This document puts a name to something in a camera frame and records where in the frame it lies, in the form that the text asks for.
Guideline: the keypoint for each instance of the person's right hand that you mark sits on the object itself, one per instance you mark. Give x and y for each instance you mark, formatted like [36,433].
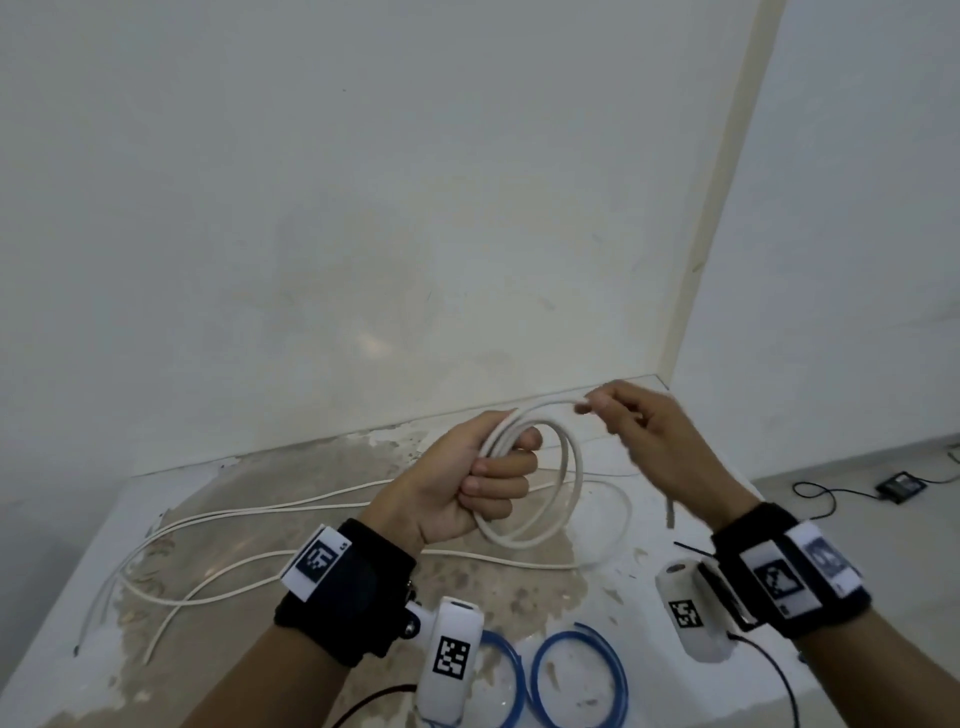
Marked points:
[675,450]

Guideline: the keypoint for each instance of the person's left hand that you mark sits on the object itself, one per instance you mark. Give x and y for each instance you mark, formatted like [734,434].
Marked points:
[427,495]

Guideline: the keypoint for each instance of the person's left little finger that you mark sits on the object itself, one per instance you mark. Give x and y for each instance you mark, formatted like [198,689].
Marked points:
[493,510]

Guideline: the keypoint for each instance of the person's left middle finger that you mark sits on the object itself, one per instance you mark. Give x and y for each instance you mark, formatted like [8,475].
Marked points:
[506,466]

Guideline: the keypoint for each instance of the person's right fingers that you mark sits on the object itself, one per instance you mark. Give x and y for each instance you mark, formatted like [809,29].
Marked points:
[619,409]

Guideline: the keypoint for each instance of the person's left thumb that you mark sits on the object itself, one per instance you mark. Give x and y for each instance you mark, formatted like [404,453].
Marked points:
[480,425]

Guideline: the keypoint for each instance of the person's right forearm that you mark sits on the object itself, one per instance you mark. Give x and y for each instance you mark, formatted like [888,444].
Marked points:
[885,667]

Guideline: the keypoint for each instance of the person's left forearm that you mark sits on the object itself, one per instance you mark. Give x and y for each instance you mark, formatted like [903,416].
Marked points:
[300,686]

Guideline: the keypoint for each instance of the black power adapter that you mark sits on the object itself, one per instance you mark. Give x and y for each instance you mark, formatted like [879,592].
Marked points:
[902,485]

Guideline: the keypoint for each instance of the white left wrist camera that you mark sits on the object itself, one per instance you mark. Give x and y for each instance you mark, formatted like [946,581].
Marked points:
[452,660]

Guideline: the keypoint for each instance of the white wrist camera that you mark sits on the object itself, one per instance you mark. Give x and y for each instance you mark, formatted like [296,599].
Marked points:
[452,660]
[690,611]

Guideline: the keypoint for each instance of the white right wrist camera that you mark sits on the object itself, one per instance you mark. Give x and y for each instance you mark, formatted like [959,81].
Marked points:
[690,611]

